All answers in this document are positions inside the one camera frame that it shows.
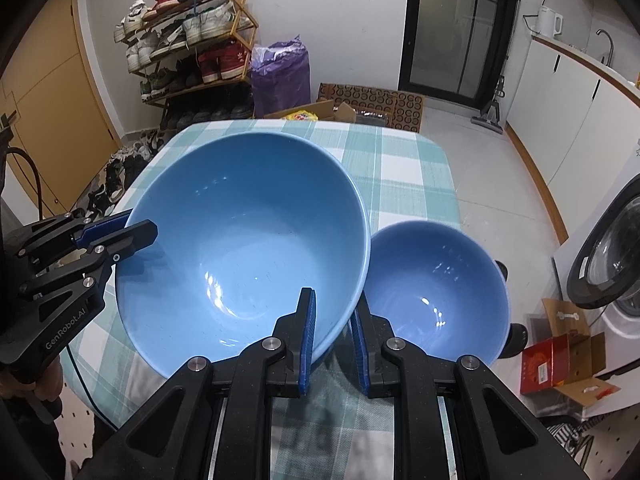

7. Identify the black glass door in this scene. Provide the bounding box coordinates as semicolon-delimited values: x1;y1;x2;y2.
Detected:
398;0;523;111

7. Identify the grey kitchen countertop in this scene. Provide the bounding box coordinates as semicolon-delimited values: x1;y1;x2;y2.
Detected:
531;31;640;91

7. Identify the black white striped mat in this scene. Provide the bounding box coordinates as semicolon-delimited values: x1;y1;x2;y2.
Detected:
545;422;596;461

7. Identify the brown patterned doormat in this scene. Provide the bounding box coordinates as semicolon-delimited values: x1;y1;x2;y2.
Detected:
316;82;426;133

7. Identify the wooden shoe rack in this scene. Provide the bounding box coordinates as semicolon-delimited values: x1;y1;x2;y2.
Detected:
114;0;256;131

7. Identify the shoe rack with shoes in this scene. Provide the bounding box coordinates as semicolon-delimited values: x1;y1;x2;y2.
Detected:
114;0;253;128

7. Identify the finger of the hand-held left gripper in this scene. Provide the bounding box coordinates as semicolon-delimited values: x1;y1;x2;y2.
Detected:
19;219;159;301
12;208;136;266

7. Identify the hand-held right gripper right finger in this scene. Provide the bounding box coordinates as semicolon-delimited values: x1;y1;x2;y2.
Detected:
350;292;588;480

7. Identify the red carton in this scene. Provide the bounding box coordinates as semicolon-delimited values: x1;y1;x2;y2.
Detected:
520;335;571;393

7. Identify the person's left hand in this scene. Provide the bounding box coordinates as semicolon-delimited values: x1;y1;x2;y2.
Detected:
0;355;63;401

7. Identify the metal faucet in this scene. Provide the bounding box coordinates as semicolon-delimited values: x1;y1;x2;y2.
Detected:
596;29;615;66

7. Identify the small blue bowl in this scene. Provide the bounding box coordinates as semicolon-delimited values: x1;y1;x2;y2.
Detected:
364;220;512;366

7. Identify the brown cardboard box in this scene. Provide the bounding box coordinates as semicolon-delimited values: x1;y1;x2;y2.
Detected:
264;99;358;123

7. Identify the purple trash bag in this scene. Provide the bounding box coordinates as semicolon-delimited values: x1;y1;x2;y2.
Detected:
250;35;311;118

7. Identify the large blue bowl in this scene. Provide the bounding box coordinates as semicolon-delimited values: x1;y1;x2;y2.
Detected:
115;131;372;378

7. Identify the open cardboard box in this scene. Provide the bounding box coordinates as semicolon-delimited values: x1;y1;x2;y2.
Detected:
542;297;621;406

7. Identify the white kitchen cabinet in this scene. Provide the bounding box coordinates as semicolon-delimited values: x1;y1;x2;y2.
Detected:
507;35;640;201

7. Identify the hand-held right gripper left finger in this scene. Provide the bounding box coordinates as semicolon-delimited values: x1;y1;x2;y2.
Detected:
87;287;318;480

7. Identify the yellow wooden door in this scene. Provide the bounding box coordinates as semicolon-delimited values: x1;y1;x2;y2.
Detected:
0;0;121;221

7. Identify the scattered pile of shoes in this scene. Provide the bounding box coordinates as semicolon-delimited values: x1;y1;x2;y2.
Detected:
87;130;161;216

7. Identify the black dotted mat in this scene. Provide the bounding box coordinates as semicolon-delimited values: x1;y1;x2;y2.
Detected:
590;437;640;480
62;400;121;480

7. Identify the white washing machine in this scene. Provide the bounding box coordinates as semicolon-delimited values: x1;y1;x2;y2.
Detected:
552;175;640;411

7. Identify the black cable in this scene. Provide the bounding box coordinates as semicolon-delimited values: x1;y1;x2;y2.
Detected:
65;345;121;431
10;147;46;221

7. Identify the grey stick vacuum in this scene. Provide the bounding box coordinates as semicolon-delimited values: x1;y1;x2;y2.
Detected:
471;75;506;135

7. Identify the teal checked tablecloth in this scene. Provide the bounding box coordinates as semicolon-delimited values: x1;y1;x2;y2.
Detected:
65;120;463;480

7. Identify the white electric kettle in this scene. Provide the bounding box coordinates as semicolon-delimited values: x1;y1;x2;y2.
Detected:
537;6;564;40

